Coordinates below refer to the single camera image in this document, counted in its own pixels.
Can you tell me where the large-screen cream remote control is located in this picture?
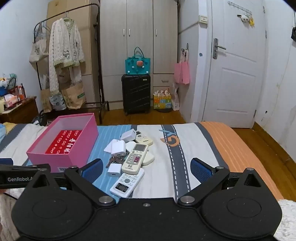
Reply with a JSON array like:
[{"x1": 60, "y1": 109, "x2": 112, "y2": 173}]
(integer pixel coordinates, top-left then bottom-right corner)
[{"x1": 122, "y1": 143, "x2": 149, "y2": 175}]

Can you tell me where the rounded cream remote control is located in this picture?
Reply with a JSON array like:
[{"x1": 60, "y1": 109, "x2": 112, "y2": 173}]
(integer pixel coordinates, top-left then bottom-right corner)
[{"x1": 125, "y1": 141, "x2": 155, "y2": 166}]

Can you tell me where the wall hook rack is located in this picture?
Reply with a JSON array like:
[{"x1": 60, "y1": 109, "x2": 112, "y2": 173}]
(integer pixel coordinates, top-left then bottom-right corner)
[{"x1": 228, "y1": 1, "x2": 253, "y2": 15}]

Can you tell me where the pink paper bag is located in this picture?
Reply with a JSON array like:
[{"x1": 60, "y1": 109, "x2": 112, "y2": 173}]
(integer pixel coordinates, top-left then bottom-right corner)
[{"x1": 174, "y1": 50, "x2": 191, "y2": 84}]

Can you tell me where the large brown paper bag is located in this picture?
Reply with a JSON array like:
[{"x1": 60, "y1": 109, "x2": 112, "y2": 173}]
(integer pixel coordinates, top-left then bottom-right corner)
[{"x1": 61, "y1": 82, "x2": 87, "y2": 110}]

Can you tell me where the cream tote bag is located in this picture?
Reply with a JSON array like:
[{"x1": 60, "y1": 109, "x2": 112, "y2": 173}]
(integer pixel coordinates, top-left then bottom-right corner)
[{"x1": 29, "y1": 39, "x2": 49, "y2": 63}]

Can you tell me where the small white charger cube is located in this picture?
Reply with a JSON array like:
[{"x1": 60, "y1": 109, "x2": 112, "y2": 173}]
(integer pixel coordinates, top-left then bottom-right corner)
[{"x1": 107, "y1": 163, "x2": 122, "y2": 177}]

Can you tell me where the teal handbag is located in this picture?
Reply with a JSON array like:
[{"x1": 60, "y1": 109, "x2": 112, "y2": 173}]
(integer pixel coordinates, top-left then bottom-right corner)
[{"x1": 125, "y1": 47, "x2": 151, "y2": 76}]

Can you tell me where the white small-screen remote control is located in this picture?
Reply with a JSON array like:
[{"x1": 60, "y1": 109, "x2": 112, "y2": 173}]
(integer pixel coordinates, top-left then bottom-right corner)
[{"x1": 110, "y1": 167, "x2": 145, "y2": 198}]

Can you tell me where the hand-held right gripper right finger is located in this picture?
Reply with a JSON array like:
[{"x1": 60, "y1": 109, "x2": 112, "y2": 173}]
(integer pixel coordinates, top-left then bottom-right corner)
[{"x1": 177, "y1": 158, "x2": 263, "y2": 208}]

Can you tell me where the cream yellow remote control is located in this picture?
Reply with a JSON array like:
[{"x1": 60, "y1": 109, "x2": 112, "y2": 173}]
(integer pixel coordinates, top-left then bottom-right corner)
[{"x1": 135, "y1": 131, "x2": 154, "y2": 146}]

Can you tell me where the white door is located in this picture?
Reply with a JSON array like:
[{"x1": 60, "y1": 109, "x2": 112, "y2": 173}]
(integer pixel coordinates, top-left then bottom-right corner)
[{"x1": 203, "y1": 0, "x2": 267, "y2": 128}]

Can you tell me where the narrow brown paper bag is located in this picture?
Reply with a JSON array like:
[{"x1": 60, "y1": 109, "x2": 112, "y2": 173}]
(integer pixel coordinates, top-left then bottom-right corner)
[{"x1": 41, "y1": 89, "x2": 53, "y2": 113}]

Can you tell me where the black bag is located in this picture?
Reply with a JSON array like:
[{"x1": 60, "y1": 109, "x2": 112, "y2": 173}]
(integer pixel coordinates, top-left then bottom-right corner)
[{"x1": 32, "y1": 110, "x2": 55, "y2": 127}]

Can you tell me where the black clothes rack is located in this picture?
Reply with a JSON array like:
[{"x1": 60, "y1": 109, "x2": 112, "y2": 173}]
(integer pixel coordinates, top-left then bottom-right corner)
[{"x1": 34, "y1": 2, "x2": 110, "y2": 125}]

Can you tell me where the white knitted cardigan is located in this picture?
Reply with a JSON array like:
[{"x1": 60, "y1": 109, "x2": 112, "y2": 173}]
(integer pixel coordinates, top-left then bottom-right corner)
[{"x1": 48, "y1": 18, "x2": 85, "y2": 96}]

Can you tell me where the white fuzzy blanket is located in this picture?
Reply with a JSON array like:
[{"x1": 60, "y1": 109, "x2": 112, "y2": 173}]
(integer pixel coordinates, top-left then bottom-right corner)
[{"x1": 0, "y1": 189, "x2": 296, "y2": 241}]

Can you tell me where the black suitcase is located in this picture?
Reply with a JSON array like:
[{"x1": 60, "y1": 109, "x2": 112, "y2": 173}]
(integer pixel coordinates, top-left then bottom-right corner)
[{"x1": 121, "y1": 73, "x2": 151, "y2": 116}]

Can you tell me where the white green plastic bag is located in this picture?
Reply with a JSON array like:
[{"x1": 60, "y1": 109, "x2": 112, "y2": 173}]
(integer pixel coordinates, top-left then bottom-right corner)
[{"x1": 49, "y1": 93, "x2": 68, "y2": 111}]

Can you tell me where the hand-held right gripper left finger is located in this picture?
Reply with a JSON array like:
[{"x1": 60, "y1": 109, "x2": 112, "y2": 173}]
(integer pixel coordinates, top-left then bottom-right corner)
[{"x1": 30, "y1": 159, "x2": 116, "y2": 208}]

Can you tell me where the pink cardboard box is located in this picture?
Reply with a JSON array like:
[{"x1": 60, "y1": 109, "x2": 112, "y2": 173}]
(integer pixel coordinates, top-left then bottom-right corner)
[{"x1": 26, "y1": 113, "x2": 99, "y2": 173}]

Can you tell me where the large flat cardboard box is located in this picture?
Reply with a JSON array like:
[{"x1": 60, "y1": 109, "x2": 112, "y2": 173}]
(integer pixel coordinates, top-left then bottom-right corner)
[{"x1": 47, "y1": 0, "x2": 100, "y2": 105}]

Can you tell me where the metal door handle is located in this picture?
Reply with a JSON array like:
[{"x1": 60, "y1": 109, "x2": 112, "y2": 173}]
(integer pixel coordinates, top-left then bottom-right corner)
[{"x1": 212, "y1": 38, "x2": 227, "y2": 60}]

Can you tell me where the white wardrobe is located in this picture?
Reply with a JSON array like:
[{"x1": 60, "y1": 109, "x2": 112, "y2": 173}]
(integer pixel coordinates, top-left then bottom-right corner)
[{"x1": 99, "y1": 0, "x2": 180, "y2": 111}]

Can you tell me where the tissue box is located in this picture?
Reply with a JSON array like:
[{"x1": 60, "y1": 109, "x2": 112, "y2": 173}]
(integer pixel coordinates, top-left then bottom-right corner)
[{"x1": 4, "y1": 94, "x2": 19, "y2": 108}]

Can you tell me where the red patterned box insert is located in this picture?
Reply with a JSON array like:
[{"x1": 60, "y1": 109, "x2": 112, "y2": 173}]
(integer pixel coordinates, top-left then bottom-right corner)
[{"x1": 46, "y1": 130, "x2": 83, "y2": 154}]

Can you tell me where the red orange box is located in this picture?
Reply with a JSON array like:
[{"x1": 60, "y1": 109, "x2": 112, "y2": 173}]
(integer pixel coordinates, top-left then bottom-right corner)
[{"x1": 8, "y1": 84, "x2": 26, "y2": 101}]

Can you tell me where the colourful gift bag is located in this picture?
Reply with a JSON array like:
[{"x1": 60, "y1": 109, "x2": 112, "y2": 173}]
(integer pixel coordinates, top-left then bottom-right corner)
[{"x1": 153, "y1": 89, "x2": 172, "y2": 110}]

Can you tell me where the wooden nightstand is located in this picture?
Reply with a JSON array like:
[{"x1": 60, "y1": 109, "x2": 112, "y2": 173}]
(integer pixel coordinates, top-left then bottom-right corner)
[{"x1": 0, "y1": 96, "x2": 39, "y2": 125}]

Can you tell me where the bunch of keys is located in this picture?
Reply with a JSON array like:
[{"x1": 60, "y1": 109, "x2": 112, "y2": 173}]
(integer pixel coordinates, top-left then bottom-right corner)
[{"x1": 106, "y1": 155, "x2": 125, "y2": 168}]

